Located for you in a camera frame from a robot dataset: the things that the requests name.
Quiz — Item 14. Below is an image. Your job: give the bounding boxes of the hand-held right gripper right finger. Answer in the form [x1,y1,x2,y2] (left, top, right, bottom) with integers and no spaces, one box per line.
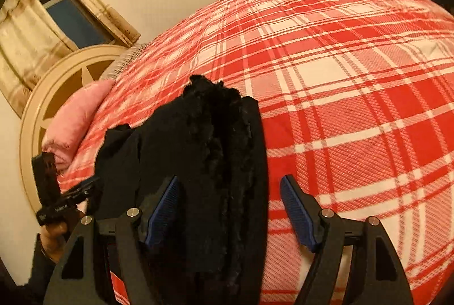
[279,174,414,305]

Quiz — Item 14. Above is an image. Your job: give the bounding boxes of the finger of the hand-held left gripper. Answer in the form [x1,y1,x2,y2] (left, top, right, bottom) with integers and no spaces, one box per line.
[61,176,102,202]

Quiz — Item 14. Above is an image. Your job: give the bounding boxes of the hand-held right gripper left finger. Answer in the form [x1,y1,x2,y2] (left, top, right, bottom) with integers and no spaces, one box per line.
[43,175,180,305]

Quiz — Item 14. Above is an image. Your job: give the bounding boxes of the beige patterned curtain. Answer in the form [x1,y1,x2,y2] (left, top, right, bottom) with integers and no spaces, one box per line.
[51,0,141,47]
[0,0,77,117]

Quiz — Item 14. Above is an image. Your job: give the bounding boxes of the red plaid blanket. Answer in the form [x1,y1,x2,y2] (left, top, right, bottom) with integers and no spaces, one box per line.
[58,0,454,305]

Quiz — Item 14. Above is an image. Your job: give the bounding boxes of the pink pillow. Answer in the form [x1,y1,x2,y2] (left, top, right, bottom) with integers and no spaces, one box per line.
[41,79,117,173]

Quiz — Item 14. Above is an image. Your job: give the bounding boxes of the dark window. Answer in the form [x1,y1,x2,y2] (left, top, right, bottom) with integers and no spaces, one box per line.
[30,0,114,50]

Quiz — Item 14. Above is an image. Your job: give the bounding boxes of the round beige headboard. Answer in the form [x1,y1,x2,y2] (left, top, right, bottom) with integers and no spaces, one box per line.
[19,44,130,213]

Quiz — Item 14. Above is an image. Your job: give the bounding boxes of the striped bed sheet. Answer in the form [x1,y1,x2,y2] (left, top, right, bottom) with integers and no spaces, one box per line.
[99,43,148,80]

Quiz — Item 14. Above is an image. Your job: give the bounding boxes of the black pants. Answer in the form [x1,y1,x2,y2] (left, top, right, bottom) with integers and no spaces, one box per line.
[94,74,270,305]

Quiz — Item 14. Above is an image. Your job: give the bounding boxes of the person's left hand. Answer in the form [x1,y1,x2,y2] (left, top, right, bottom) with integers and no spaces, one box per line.
[39,220,72,263]

